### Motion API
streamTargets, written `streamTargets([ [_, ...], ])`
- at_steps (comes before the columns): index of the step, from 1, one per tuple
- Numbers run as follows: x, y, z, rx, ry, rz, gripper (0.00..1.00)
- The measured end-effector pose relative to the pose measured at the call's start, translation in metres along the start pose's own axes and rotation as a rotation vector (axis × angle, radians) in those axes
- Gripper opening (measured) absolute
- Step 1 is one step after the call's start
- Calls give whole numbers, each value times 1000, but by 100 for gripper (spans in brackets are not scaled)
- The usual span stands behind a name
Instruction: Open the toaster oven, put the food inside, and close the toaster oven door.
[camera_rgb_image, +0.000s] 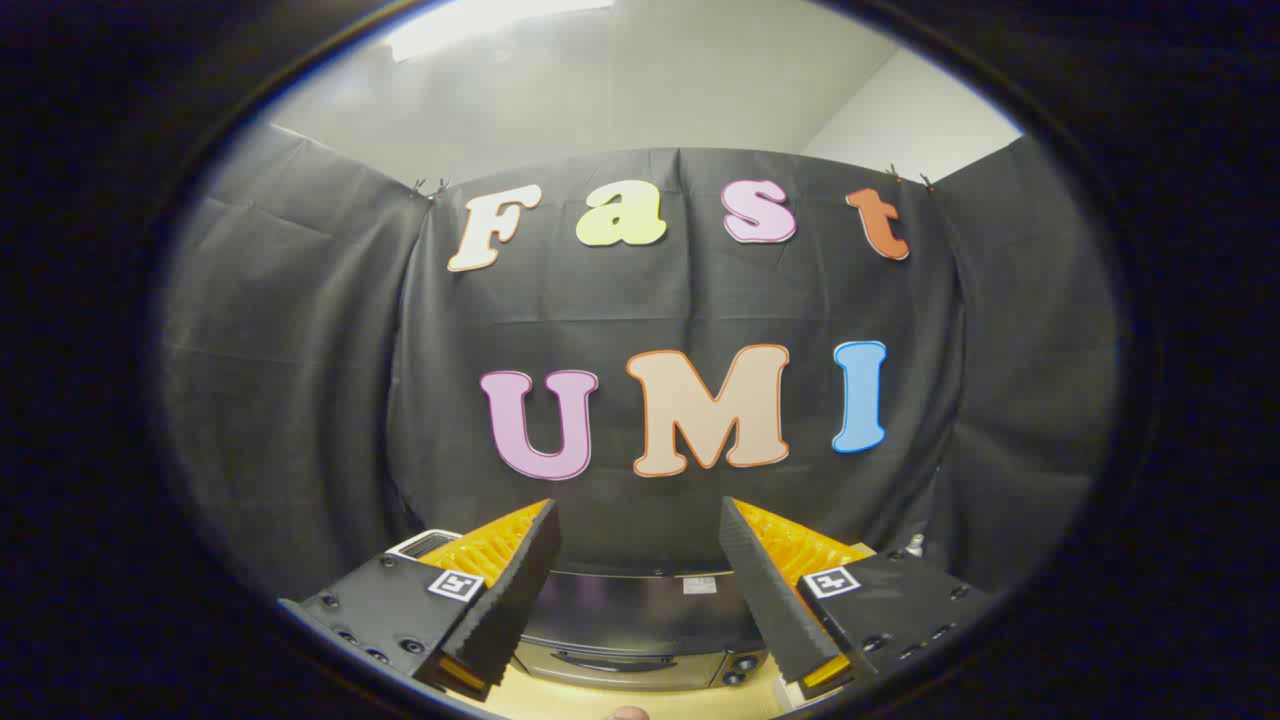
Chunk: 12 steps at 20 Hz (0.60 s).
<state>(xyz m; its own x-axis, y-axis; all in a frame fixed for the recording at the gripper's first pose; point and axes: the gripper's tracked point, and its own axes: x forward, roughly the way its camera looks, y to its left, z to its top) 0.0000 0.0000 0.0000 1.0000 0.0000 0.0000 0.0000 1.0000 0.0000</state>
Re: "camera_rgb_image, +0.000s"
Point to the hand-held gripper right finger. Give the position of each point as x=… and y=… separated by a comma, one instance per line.
x=765, y=590

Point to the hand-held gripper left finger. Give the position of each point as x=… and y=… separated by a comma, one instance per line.
x=520, y=590

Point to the black toaster oven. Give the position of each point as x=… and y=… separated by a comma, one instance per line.
x=640, y=620

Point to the white pop-up toaster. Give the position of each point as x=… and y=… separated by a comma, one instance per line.
x=420, y=545

